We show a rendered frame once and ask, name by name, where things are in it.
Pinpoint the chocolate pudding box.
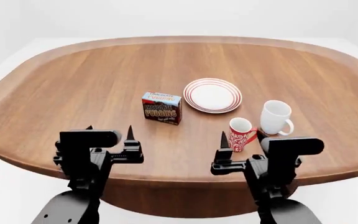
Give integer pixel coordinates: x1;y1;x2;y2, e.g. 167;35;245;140
141;91;183;126

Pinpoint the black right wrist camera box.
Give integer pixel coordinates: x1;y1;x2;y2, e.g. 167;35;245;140
267;136;325;157

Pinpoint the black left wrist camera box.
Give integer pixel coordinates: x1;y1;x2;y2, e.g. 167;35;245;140
59;129;118;149

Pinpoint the red patterned mug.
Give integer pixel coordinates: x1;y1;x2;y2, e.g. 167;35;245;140
228;117;259;153

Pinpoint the white ceramic mug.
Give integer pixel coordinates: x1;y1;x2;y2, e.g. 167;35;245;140
259;100;295;136

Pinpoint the white plate with red rings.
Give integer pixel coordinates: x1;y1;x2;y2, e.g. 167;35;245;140
183;78;243;114

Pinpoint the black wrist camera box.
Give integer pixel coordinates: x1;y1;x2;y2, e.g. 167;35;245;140
59;129;118;149
267;136;325;157

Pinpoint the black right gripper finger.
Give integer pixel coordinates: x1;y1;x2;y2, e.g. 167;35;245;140
257;130;272;154
213;131;234;164

